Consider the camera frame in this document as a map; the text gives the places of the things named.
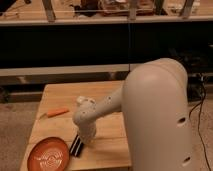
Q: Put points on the black striped eraser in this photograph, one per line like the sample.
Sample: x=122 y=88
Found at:
x=76 y=147

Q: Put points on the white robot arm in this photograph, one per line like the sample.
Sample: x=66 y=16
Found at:
x=153 y=100

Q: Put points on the orange patterned plate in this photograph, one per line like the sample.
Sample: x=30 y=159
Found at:
x=50 y=154

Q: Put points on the clear plastic bottle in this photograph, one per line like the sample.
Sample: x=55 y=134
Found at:
x=82 y=99

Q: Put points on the wooden folding table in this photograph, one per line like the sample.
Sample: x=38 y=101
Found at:
x=109 y=150

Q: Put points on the orange carrot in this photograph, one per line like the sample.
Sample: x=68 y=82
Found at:
x=54 y=112

